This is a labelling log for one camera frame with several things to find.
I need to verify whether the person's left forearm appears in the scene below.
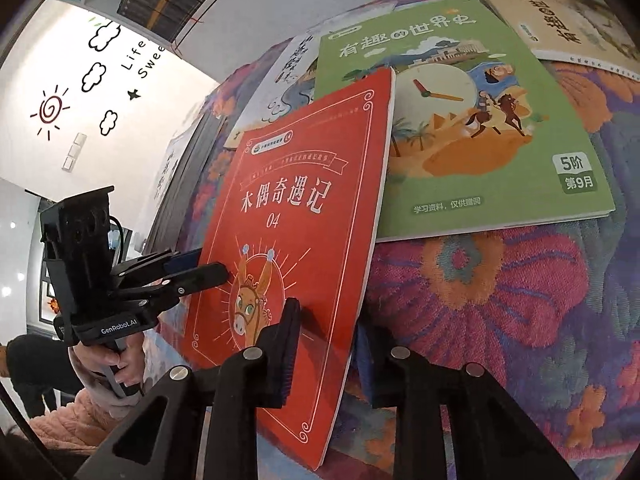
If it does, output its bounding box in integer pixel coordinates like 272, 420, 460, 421
27, 385, 146, 453

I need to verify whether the white long-haired figure book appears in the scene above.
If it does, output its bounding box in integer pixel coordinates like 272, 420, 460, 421
222, 32, 326, 150

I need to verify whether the beige illustrated cover book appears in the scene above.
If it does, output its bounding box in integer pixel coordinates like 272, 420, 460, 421
475, 0, 640, 78

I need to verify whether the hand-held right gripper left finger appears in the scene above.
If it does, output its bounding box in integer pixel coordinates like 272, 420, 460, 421
72, 297, 303, 480

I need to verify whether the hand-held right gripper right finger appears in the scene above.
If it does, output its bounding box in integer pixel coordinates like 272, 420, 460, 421
350, 322, 581, 480

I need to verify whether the light green cover book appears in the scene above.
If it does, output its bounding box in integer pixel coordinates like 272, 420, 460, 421
312, 0, 617, 241

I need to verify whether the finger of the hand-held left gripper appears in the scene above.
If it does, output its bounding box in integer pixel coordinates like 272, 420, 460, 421
111, 249, 198, 281
117, 262, 231, 311

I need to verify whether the white bookshelf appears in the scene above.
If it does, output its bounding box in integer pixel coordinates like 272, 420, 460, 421
80, 0, 481, 86

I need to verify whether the person's left hand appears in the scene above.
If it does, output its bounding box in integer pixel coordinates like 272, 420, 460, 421
70, 332, 148, 406

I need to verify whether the black lettering wall sticker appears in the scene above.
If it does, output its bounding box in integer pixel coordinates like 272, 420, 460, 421
122, 40, 166, 81

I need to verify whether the red cover book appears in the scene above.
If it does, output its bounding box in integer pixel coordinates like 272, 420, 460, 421
177, 66, 397, 472

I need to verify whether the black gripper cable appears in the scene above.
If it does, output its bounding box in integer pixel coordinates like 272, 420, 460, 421
107, 216, 126, 261

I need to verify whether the red sun wall sticker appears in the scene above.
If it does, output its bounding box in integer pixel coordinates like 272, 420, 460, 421
30, 85, 71, 141

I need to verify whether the black cloud wall sticker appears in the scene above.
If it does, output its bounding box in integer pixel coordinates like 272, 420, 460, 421
81, 64, 107, 92
98, 109, 120, 137
87, 21, 123, 52

